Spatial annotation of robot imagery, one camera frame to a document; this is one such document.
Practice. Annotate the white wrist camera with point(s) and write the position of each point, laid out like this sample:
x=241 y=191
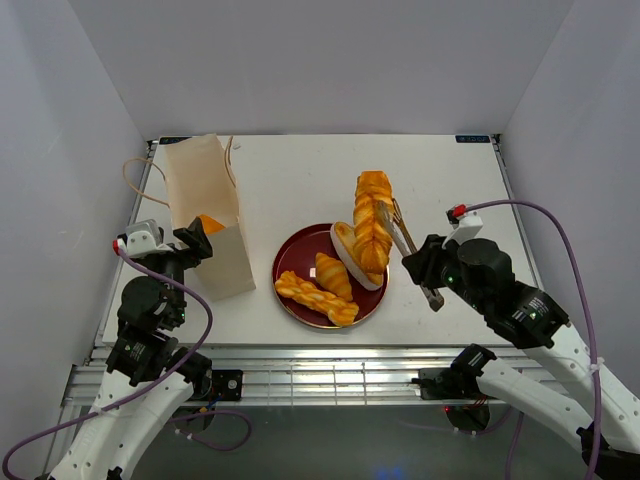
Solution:
x=139 y=240
x=465 y=224

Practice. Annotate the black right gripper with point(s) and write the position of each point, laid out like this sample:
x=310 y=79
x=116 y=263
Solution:
x=423 y=260

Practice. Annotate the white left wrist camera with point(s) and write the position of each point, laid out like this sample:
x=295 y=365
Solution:
x=139 y=240

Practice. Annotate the cream paper bag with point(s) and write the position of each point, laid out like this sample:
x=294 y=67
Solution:
x=192 y=178

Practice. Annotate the blue label sticker left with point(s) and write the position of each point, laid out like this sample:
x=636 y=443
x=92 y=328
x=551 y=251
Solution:
x=170 y=140

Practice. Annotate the long braided pastry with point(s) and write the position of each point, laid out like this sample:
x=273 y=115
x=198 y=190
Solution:
x=372 y=241

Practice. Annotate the long white-edged bread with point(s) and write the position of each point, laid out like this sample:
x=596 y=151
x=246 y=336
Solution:
x=343 y=240

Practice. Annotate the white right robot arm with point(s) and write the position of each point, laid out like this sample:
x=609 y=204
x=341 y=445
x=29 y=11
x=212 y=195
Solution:
x=598 y=415

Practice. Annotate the dark red round plate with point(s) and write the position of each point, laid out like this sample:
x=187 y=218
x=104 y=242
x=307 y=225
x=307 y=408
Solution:
x=297 y=255

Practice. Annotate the round orange bun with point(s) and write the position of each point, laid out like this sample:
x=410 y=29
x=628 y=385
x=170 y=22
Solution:
x=210 y=225

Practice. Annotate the metal tongs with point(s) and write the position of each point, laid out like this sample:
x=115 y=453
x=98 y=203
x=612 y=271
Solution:
x=394 y=224

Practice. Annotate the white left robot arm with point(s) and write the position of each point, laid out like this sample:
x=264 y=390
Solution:
x=148 y=375

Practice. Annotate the aluminium frame rail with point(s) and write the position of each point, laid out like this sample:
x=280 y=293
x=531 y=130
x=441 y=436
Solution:
x=359 y=376

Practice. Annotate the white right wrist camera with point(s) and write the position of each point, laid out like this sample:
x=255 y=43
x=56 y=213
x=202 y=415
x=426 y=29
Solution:
x=465 y=224

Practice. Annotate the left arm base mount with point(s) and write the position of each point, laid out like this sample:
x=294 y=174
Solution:
x=222 y=385

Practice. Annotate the small twisted pastry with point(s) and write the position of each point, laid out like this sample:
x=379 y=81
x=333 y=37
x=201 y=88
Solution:
x=340 y=312

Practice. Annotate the blue label sticker right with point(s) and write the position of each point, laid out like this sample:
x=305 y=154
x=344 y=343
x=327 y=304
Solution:
x=472 y=139

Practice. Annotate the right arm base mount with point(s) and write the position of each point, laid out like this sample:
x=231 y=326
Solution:
x=446 y=384

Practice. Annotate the small croissant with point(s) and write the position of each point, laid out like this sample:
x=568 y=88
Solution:
x=332 y=275

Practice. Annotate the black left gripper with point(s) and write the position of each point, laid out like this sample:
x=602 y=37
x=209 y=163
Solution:
x=181 y=248

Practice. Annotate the blue label sticker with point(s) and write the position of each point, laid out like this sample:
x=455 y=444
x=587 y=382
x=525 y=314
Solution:
x=170 y=140
x=472 y=139

